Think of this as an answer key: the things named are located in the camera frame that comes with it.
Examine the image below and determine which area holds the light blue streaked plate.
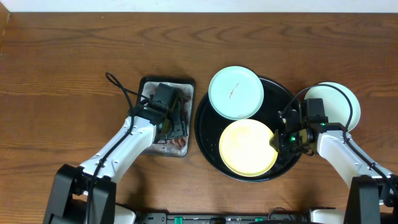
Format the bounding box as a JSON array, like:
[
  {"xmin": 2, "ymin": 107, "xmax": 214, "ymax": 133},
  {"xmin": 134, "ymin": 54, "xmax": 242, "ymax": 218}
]
[{"xmin": 208, "ymin": 66, "xmax": 264, "ymax": 120}]

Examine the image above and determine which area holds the black rectangular soapy tray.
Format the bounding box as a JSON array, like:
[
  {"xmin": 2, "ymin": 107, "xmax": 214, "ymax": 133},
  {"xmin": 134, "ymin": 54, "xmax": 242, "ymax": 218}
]
[{"xmin": 138, "ymin": 76, "xmax": 195, "ymax": 157}]

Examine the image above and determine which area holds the light blue plate red blob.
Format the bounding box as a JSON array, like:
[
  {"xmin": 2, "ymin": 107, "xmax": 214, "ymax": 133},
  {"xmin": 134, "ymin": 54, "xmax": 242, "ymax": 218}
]
[{"xmin": 304, "ymin": 82, "xmax": 361, "ymax": 132}]

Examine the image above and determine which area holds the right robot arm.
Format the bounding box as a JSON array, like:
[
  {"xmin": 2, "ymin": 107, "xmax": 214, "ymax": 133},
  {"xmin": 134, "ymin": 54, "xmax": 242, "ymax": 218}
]
[{"xmin": 270, "ymin": 108, "xmax": 397, "ymax": 223}]

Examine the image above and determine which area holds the yellow plate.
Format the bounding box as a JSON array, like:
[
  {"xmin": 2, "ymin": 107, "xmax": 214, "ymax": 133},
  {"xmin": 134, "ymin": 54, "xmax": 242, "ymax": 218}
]
[{"xmin": 219, "ymin": 119, "xmax": 279, "ymax": 177}]

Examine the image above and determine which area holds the black round serving tray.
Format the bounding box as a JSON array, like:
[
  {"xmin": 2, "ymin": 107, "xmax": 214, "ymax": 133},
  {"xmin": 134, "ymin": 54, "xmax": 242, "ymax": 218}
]
[{"xmin": 194, "ymin": 77, "xmax": 301, "ymax": 182}]

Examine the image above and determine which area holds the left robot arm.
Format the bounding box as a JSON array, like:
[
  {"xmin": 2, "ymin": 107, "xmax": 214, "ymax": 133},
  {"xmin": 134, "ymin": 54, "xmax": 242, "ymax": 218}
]
[{"xmin": 44, "ymin": 101, "xmax": 192, "ymax": 223}]

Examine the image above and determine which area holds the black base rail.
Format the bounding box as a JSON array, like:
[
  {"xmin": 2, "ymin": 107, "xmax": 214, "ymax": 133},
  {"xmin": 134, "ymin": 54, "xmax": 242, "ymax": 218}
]
[{"xmin": 114, "ymin": 212, "xmax": 312, "ymax": 224}]

